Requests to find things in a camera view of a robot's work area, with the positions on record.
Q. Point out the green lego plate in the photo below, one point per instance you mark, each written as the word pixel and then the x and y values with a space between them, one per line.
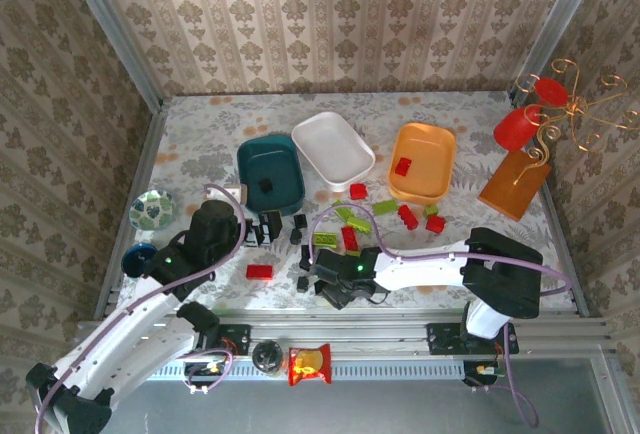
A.
pixel 325 240

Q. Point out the long red lego brick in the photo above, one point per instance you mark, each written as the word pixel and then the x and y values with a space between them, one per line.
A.
pixel 260 272

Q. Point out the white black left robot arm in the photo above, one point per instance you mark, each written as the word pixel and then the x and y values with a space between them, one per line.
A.
pixel 125 334

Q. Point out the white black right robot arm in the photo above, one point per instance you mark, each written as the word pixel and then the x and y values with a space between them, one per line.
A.
pixel 425 271

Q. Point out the small leaf pattern bowl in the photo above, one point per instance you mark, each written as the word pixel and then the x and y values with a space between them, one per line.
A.
pixel 152 209

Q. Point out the teal plastic container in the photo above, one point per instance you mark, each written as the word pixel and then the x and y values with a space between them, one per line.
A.
pixel 270 159

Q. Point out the red snack bag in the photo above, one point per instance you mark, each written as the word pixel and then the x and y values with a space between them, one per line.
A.
pixel 310 365

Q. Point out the dark blue mug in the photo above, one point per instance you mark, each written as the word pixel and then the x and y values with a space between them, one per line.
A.
pixel 137 259

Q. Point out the black round jar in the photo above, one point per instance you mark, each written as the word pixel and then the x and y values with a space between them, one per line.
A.
pixel 267 356

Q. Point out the white plastic container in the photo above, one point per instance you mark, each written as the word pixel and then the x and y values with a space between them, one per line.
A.
pixel 332 149

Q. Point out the floral patterned table cover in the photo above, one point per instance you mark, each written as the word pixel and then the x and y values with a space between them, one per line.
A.
pixel 210 124

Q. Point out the small circuit board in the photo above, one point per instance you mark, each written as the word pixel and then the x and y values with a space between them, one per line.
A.
pixel 484 370
pixel 207 369

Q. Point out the orange plastic container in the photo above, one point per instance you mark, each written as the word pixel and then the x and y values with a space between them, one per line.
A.
pixel 425 154

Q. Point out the orange wooden base block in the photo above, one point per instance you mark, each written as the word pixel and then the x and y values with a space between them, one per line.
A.
pixel 510 189

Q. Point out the red cup on stand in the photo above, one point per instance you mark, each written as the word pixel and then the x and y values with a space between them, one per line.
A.
pixel 515 129

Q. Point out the flat red candle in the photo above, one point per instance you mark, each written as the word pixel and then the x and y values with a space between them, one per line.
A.
pixel 550 90

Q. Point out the aluminium mounting rail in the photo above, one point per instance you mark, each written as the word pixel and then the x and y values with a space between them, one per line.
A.
pixel 350 329

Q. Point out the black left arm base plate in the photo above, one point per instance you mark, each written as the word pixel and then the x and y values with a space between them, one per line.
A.
pixel 240 339

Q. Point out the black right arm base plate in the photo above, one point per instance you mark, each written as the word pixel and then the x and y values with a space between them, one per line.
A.
pixel 442 339

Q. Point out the aluminium frame post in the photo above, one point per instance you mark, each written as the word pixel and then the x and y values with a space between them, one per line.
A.
pixel 557 29
pixel 112 29

